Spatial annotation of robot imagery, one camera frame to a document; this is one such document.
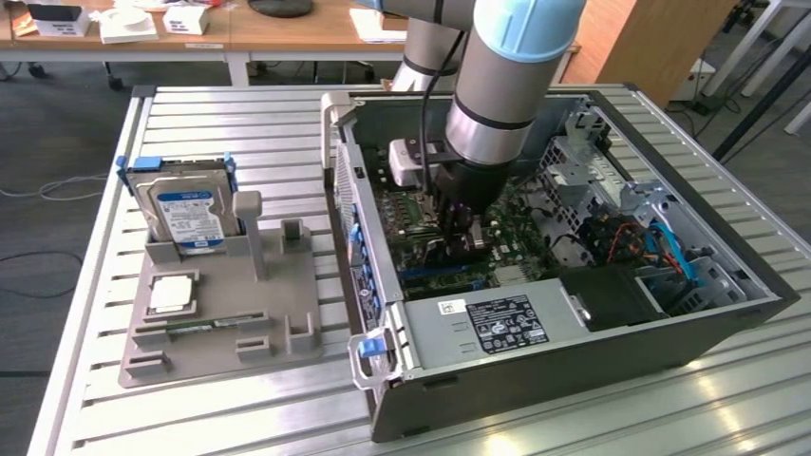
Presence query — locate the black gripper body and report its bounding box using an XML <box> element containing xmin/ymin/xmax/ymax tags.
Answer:
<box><xmin>434</xmin><ymin>162</ymin><xmax>513</xmax><ymax>213</ymax></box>

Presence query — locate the low-profile graphics card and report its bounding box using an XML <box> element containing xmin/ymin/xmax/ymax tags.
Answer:
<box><xmin>418</xmin><ymin>237</ymin><xmax>491</xmax><ymax>268</ymax></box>

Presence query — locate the CPU socket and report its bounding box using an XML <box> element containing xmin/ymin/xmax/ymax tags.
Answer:
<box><xmin>405</xmin><ymin>189</ymin><xmax>449</xmax><ymax>227</ymax></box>

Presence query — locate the green motherboard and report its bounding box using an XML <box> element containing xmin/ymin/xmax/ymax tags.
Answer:
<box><xmin>373</xmin><ymin>163</ymin><xmax>563</xmax><ymax>300</ymax></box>

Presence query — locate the blue expansion slot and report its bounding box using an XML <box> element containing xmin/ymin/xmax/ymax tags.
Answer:
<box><xmin>402</xmin><ymin>268</ymin><xmax>471</xmax><ymax>282</ymax></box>

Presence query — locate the black expansion slot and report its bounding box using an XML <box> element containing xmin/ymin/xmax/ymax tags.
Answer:
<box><xmin>405</xmin><ymin>278</ymin><xmax>490</xmax><ymax>294</ymax></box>

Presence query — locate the silver disk bay cage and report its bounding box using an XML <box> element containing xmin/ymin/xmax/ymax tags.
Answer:
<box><xmin>538</xmin><ymin>135</ymin><xmax>635</xmax><ymax>267</ymax></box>

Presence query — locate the grey power supply unit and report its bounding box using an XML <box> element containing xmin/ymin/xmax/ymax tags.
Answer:
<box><xmin>393</xmin><ymin>277</ymin><xmax>595</xmax><ymax>371</ymax></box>

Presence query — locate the black fan shroud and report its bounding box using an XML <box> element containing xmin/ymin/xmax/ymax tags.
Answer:
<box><xmin>561</xmin><ymin>265</ymin><xmax>671</xmax><ymax>332</ymax></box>

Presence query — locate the open black PC case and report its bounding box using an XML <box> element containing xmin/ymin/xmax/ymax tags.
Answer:
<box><xmin>319</xmin><ymin>84</ymin><xmax>801</xmax><ymax>444</ymax></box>

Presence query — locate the white paper stack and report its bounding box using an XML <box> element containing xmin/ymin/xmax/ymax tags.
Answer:
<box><xmin>349</xmin><ymin>7</ymin><xmax>407</xmax><ymax>44</ymax></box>

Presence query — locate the grey parts rack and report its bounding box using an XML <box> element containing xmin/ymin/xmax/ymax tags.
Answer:
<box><xmin>118</xmin><ymin>189</ymin><xmax>326</xmax><ymax>390</ymax></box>

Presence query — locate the wooden cabinet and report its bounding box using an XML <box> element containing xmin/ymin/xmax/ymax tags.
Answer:
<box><xmin>561</xmin><ymin>0</ymin><xmax>741</xmax><ymax>108</ymax></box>

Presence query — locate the white floor device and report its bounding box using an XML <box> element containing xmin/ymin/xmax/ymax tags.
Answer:
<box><xmin>671</xmin><ymin>59</ymin><xmax>718</xmax><ymax>104</ymax></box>

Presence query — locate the hard disk with blue caddy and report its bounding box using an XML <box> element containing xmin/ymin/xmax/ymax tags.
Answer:
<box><xmin>115</xmin><ymin>152</ymin><xmax>240</xmax><ymax>257</ymax></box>

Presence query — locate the CPU chip with silver lid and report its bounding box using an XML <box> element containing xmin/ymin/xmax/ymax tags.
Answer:
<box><xmin>150</xmin><ymin>275</ymin><xmax>195</xmax><ymax>314</ymax></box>

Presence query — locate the black round stand base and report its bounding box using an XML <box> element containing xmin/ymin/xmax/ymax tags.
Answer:
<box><xmin>246</xmin><ymin>0</ymin><xmax>316</xmax><ymax>19</ymax></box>

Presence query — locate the black slanted pole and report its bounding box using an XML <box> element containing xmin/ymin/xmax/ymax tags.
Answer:
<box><xmin>713</xmin><ymin>47</ymin><xmax>811</xmax><ymax>162</ymax></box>

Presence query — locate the small white printed box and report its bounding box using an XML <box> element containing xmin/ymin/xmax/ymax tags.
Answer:
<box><xmin>163</xmin><ymin>7</ymin><xmax>211</xmax><ymax>35</ymax></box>

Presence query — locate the white box with round dish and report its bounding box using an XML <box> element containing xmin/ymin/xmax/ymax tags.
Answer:
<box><xmin>98</xmin><ymin>7</ymin><xmax>160</xmax><ymax>45</ymax></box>

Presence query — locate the wooden desk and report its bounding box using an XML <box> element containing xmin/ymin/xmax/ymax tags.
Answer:
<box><xmin>0</xmin><ymin>0</ymin><xmax>582</xmax><ymax>86</ymax></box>

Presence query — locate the white box with black tablet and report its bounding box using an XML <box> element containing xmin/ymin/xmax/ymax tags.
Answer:
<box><xmin>28</xmin><ymin>3</ymin><xmax>92</xmax><ymax>37</ymax></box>

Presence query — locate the orange book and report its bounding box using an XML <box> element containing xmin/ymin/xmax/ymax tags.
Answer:
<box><xmin>11</xmin><ymin>7</ymin><xmax>39</xmax><ymax>37</ymax></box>

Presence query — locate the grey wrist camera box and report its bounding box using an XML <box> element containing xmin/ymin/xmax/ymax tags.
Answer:
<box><xmin>389</xmin><ymin>138</ymin><xmax>445</xmax><ymax>187</ymax></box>

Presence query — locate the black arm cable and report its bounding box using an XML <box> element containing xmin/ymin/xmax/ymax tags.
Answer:
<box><xmin>421</xmin><ymin>32</ymin><xmax>470</xmax><ymax>196</ymax></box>

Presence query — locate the orange wire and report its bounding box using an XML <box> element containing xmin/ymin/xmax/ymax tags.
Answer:
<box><xmin>607</xmin><ymin>222</ymin><xmax>646</xmax><ymax>265</ymax></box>

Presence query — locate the blue wire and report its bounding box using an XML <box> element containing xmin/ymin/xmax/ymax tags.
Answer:
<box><xmin>649</xmin><ymin>220</ymin><xmax>709</xmax><ymax>289</ymax></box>

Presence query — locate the white table frame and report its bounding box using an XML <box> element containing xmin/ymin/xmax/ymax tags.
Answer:
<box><xmin>699</xmin><ymin>0</ymin><xmax>811</xmax><ymax>134</ymax></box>

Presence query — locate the white floor cable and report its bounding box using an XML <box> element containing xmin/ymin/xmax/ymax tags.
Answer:
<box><xmin>0</xmin><ymin>173</ymin><xmax>110</xmax><ymax>200</ymax></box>

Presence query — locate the black floor cable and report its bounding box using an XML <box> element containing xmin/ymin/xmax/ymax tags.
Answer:
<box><xmin>0</xmin><ymin>250</ymin><xmax>84</xmax><ymax>267</ymax></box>

